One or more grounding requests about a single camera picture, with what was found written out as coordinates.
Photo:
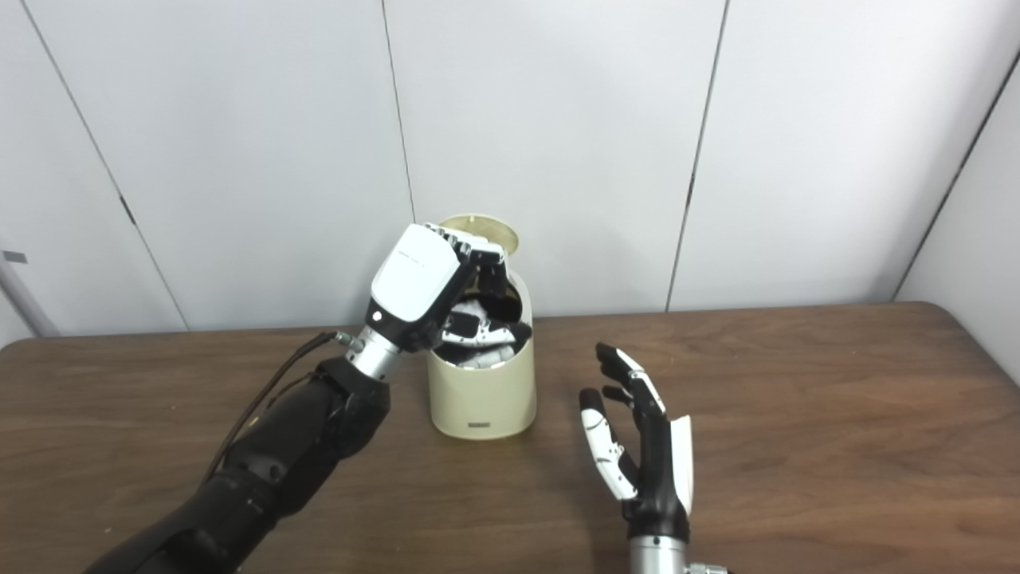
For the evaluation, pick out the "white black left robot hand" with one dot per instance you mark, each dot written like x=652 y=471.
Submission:
x=414 y=275

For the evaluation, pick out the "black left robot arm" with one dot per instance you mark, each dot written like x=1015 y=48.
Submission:
x=287 y=446

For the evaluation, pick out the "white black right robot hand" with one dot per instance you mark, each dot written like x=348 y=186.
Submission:
x=661 y=470

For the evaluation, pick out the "small grey wall tag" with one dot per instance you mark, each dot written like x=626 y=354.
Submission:
x=14 y=257

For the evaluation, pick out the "cream round bin lid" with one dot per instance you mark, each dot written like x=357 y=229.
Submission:
x=490 y=231

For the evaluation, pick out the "cream-colored round bin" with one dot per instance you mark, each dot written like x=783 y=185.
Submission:
x=482 y=399

